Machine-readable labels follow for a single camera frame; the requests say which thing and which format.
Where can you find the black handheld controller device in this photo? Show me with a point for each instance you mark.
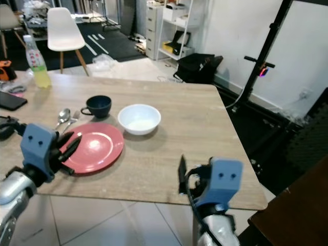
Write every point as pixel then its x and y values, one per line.
pixel 7 128

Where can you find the beige plastic chair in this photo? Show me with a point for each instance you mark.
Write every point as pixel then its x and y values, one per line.
pixel 7 18

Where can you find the plastic bottle with yellow drink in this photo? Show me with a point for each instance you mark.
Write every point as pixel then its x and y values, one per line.
pixel 38 69

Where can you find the dark blue cup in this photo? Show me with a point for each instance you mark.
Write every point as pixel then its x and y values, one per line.
pixel 99 106

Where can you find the dark brown wooden furniture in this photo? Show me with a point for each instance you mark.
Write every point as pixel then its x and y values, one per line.
pixel 294 212

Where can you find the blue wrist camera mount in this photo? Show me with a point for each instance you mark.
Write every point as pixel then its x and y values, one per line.
pixel 224 183
pixel 37 143

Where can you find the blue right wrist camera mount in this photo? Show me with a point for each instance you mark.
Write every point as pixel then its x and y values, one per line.
pixel 224 183

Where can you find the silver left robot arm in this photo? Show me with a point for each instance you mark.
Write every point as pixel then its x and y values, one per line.
pixel 14 192

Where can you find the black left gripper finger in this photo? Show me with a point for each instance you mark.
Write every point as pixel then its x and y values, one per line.
pixel 65 139
pixel 74 148

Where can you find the white drawer cabinet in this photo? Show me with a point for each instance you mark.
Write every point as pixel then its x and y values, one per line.
pixel 152 28

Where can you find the white open shelf rack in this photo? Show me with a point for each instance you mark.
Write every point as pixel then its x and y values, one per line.
pixel 179 20

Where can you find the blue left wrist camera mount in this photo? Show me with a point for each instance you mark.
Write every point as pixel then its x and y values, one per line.
pixel 37 143

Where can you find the silver metal spoon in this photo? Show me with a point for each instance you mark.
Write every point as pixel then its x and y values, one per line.
pixel 64 116

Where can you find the orange and black tool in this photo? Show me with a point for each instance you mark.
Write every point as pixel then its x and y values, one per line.
pixel 6 70

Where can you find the silver metal fork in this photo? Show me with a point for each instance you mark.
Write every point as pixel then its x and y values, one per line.
pixel 72 121

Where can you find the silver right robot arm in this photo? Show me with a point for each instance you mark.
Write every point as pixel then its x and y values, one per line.
pixel 220 230

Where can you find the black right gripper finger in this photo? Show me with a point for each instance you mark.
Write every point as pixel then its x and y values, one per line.
pixel 183 177

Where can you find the white plastic chair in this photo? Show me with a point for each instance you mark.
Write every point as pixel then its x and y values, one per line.
pixel 64 32

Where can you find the black stand pole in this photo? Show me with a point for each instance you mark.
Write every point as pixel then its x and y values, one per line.
pixel 269 46

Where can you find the clear plastic bag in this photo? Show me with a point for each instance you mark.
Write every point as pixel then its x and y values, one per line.
pixel 104 62

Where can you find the black smartphone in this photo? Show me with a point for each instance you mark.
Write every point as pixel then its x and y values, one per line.
pixel 11 101

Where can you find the pink round plate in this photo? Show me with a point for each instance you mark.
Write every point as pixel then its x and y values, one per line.
pixel 101 147

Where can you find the light wooden table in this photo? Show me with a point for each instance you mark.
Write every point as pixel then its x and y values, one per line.
pixel 184 143

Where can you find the black bag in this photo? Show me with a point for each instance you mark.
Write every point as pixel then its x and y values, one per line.
pixel 197 67

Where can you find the white bowl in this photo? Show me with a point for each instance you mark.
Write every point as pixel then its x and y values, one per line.
pixel 139 120

